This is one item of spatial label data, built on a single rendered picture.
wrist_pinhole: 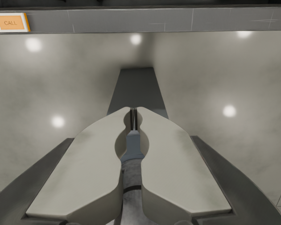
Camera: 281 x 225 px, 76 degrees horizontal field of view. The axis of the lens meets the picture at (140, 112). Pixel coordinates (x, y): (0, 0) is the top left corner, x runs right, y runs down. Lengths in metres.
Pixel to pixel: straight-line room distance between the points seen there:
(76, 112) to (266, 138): 1.70
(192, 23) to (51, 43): 1.18
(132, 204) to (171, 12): 0.42
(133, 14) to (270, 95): 1.53
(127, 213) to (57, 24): 0.41
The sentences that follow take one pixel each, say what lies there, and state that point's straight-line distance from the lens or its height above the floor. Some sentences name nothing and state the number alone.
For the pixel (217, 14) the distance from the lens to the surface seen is 0.40.
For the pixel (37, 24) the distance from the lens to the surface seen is 0.41.
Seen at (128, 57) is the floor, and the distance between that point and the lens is 1.35.
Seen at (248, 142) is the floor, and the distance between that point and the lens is 1.95.
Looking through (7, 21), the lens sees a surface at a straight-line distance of 0.42.
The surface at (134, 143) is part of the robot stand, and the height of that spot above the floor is 0.84.
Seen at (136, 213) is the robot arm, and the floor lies 1.07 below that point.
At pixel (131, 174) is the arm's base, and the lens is 0.54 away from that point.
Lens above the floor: 1.32
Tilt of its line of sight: 62 degrees down
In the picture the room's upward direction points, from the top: 178 degrees clockwise
